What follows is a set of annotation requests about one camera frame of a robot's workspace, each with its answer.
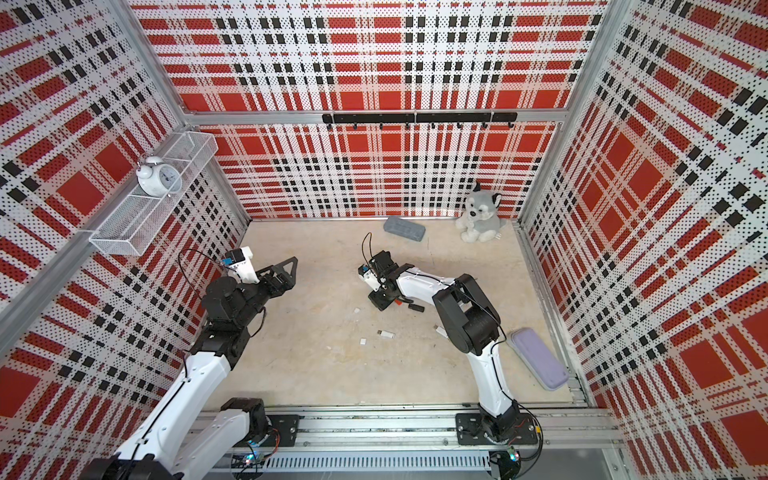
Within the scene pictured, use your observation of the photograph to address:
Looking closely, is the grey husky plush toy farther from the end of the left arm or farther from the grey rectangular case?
the end of the left arm

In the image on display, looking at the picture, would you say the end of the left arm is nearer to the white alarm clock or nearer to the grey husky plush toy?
the white alarm clock

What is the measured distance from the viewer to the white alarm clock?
70 centimetres

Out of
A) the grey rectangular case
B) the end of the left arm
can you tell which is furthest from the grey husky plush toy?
the end of the left arm

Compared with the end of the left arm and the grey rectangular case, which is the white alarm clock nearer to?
the end of the left arm

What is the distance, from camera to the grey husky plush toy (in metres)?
1.03

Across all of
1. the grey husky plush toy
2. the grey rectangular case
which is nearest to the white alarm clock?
the grey rectangular case

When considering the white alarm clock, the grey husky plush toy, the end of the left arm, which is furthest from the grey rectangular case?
the white alarm clock

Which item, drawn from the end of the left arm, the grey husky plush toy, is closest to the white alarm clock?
the end of the left arm

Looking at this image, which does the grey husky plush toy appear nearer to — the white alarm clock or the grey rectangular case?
the grey rectangular case

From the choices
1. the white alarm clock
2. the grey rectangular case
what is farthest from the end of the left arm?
the grey rectangular case

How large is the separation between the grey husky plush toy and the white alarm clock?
889 mm
